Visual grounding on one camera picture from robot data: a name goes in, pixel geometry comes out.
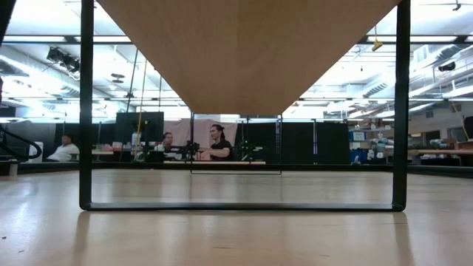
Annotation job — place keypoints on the black monitor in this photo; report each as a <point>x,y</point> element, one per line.
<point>148,125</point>

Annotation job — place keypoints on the long wooden workbench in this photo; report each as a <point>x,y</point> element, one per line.
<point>439,151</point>

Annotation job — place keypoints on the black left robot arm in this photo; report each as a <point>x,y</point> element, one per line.
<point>5,14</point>

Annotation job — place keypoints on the wooden shelf with black legs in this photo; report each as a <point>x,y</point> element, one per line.
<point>244,55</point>

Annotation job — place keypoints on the black hanging device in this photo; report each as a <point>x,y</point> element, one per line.
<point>447,67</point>

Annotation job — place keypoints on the black partition screen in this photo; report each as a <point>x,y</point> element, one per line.
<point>295,142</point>

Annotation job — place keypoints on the black ceiling light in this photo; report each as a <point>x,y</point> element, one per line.
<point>63,59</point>

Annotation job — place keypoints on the blue storage bin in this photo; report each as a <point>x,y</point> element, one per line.
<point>356,156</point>

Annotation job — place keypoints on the black metal table frame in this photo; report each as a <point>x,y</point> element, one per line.
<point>295,167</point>

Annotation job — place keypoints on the background black robot arm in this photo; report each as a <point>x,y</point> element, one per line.
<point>247,149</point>
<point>191,147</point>

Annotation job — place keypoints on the person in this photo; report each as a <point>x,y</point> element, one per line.
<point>221,147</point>
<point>66,152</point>
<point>168,142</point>

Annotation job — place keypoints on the beige cloth backdrop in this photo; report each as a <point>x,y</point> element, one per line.
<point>201,129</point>

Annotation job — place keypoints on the yellow hanging plug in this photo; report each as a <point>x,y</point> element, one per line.
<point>377,45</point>

